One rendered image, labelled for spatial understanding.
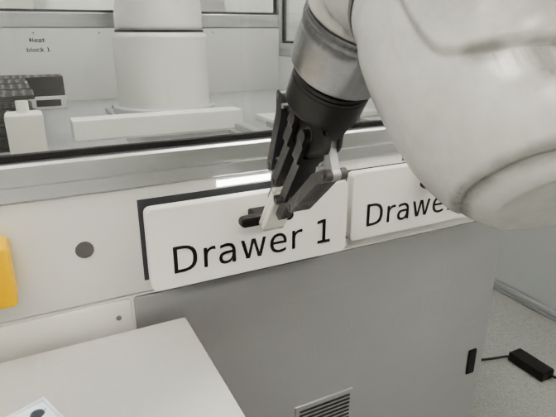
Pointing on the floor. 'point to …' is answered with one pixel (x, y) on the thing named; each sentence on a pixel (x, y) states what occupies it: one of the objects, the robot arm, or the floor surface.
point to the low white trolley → (122, 377)
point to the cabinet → (322, 327)
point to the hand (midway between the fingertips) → (278, 208)
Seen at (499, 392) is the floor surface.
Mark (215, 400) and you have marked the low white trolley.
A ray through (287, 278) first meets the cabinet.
